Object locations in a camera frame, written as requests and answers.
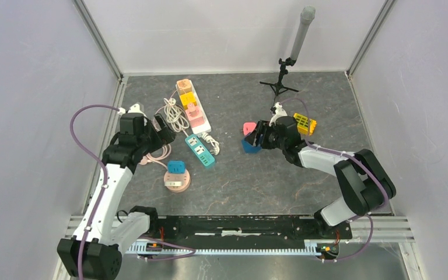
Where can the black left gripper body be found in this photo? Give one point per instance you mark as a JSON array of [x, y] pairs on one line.
[[151, 140]]

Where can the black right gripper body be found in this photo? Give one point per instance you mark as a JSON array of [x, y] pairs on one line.
[[270, 140]]

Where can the dark blue cube socket adapter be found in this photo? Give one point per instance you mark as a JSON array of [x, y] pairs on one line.
[[249, 148]]

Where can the pink plug adapter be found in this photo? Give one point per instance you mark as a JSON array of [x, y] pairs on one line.
[[248, 127]]

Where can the light blue plug adapter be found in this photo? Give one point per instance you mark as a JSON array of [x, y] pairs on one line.
[[176, 167]]

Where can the teal power strip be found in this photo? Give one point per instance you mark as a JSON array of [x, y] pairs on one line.
[[200, 151]]

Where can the round pink socket hub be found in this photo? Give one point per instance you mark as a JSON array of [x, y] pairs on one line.
[[185, 180]]

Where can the white square plug adapter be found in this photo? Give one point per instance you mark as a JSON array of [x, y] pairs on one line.
[[172, 183]]

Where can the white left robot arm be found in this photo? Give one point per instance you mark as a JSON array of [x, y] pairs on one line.
[[96, 249]]

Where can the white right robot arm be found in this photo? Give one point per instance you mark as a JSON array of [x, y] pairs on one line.
[[364, 184]]

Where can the pink cube socket adapter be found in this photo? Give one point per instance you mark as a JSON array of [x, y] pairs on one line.
[[198, 121]]

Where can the light pink charger plug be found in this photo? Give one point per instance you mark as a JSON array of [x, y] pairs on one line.
[[193, 113]]

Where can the yellow cube socket adapter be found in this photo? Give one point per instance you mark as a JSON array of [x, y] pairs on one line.
[[187, 99]]

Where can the tan cube socket adapter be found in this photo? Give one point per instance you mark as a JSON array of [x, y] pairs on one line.
[[184, 86]]

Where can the yellow toy brick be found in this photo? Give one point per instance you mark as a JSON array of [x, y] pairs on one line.
[[305, 125]]

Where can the black mini tripod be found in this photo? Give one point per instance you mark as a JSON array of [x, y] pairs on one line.
[[278, 87]]

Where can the white long power strip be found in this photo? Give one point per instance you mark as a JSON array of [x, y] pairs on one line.
[[192, 106]]

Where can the grey microphone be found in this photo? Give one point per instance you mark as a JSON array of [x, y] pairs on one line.
[[307, 15]]

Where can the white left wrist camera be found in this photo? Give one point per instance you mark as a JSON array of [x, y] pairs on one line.
[[135, 108]]

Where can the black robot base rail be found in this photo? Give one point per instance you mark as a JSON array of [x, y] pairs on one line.
[[221, 232]]

